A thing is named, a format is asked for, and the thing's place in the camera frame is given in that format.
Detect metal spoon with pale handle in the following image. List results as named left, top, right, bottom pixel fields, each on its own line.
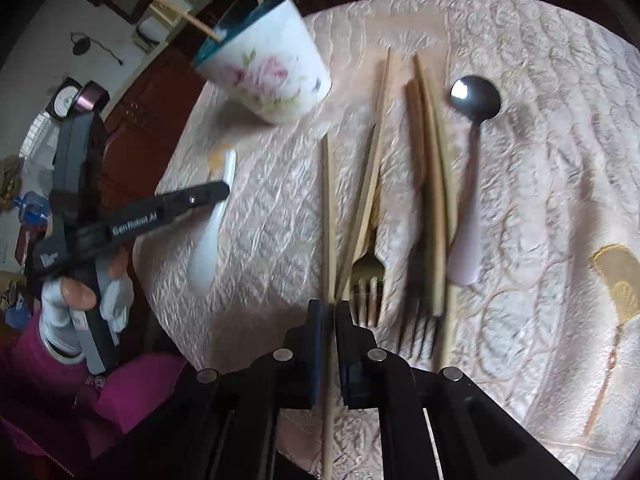
left=446, top=75, right=502, bottom=286

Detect white box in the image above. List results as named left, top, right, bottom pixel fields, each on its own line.
left=135, top=14, right=169, bottom=47

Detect blue water bottle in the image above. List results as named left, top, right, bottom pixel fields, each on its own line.
left=12, top=190, right=53, bottom=226

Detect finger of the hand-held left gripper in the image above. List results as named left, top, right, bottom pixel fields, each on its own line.
left=154, top=181, right=232, bottom=220

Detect white ceramic spoon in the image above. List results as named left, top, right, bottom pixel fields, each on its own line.
left=187, top=147, right=238, bottom=298

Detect round dial kitchen scale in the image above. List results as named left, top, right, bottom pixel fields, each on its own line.
left=45, top=77, right=83, bottom=118

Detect cream quilted tablecloth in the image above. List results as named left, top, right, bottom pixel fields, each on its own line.
left=135, top=0, right=640, bottom=480

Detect dark wood handled fork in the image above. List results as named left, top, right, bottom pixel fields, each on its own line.
left=397, top=80, right=443, bottom=361

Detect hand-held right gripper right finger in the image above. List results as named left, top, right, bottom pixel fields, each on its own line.
left=335, top=302, right=576, bottom=480

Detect person's left forearm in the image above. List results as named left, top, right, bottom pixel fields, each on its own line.
left=0, top=305, right=188, bottom=466

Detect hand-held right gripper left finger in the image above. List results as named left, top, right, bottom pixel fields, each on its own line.
left=150, top=300, right=333, bottom=480

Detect person's left hand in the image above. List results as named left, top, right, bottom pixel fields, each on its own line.
left=40, top=249, right=136, bottom=359

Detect floral white cup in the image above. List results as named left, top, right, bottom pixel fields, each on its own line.
left=192, top=0, right=333, bottom=126

